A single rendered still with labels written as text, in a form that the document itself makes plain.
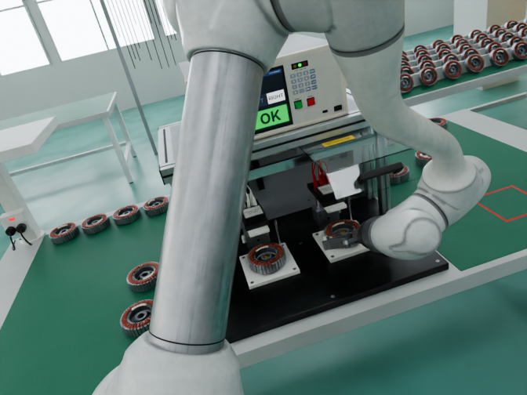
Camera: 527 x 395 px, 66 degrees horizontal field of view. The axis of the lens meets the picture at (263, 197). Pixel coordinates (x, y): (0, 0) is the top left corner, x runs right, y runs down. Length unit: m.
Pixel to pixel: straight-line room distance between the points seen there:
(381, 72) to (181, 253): 0.35
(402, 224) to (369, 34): 0.42
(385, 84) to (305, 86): 0.59
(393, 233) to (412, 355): 1.16
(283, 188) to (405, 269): 0.49
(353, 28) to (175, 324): 0.42
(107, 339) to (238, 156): 0.82
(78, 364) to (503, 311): 1.74
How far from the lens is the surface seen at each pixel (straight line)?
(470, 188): 0.92
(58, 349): 1.30
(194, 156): 0.51
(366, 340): 2.00
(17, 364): 1.34
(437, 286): 1.14
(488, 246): 1.28
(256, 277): 1.16
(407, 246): 0.83
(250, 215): 1.18
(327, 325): 1.05
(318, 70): 1.18
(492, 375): 1.93
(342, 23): 0.53
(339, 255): 1.19
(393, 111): 0.64
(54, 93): 7.69
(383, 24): 0.54
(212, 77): 0.53
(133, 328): 1.17
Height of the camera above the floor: 1.51
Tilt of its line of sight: 28 degrees down
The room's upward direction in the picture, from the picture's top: 13 degrees counter-clockwise
